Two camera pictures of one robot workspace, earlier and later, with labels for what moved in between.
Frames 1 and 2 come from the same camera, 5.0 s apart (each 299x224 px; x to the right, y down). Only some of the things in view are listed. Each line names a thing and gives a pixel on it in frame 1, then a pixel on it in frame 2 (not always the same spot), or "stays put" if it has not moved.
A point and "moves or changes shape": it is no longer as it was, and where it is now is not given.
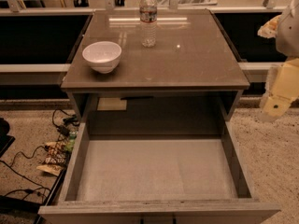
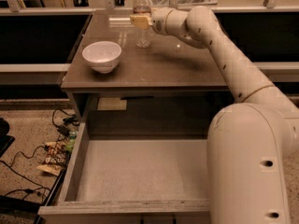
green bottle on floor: x=71 y=143 stays put
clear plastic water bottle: x=148 y=14 moves or changes shape
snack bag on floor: x=55 y=160 stays put
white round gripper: x=290 y=35 -> x=159 y=20
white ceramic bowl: x=103 y=56 stays put
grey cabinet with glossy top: x=192 y=75 stays put
